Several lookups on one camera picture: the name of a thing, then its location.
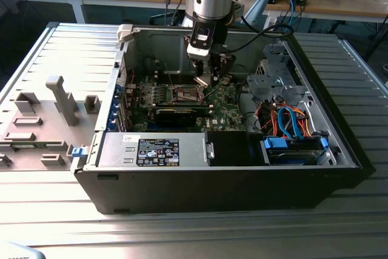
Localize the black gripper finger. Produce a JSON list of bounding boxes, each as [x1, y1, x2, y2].
[[193, 59, 207, 78], [210, 46, 238, 88]]

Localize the silver green CPU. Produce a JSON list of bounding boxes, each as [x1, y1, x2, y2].
[[195, 72, 213, 87]]

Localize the RAM slot with black clips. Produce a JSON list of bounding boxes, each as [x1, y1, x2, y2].
[[155, 80, 196, 85]]

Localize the CPU socket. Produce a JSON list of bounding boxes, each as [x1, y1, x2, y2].
[[170, 82, 207, 104]]

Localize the green motherboard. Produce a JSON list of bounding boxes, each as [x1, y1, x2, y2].
[[125, 72, 248, 134]]

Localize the silver metal drive cage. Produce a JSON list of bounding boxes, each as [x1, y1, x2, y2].
[[246, 43, 307, 102]]

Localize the black graphics card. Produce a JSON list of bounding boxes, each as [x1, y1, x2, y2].
[[154, 107, 198, 128]]

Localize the beige case latch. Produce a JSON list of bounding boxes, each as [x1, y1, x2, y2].
[[117, 24, 136, 43]]

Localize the black plastic shroud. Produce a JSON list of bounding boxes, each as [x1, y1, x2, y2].
[[204, 130, 265, 167]]

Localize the hard disk in blue carrier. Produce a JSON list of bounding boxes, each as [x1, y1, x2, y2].
[[259, 135, 330, 166]]

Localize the grey power supply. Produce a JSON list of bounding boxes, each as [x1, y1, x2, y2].
[[96, 131, 210, 169]]

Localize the black open PC case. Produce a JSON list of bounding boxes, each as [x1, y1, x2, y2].
[[70, 24, 376, 215]]

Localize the grey parts rack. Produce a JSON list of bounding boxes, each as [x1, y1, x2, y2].
[[0, 75, 101, 172]]

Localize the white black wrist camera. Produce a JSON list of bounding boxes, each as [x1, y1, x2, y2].
[[186, 24, 218, 59]]

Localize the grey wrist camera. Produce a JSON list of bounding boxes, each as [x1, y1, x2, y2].
[[230, 0, 245, 19]]

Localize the wire locking lever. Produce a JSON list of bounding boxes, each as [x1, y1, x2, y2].
[[164, 62, 176, 90]]

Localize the black camera cable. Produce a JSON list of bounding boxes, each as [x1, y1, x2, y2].
[[224, 22, 295, 52]]

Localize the blue hanging cable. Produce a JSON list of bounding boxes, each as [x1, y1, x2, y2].
[[284, 0, 299, 34]]

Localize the blue wire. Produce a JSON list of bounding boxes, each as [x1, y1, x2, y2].
[[277, 104, 304, 140]]

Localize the orange wires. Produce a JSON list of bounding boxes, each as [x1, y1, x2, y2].
[[259, 104, 315, 138]]

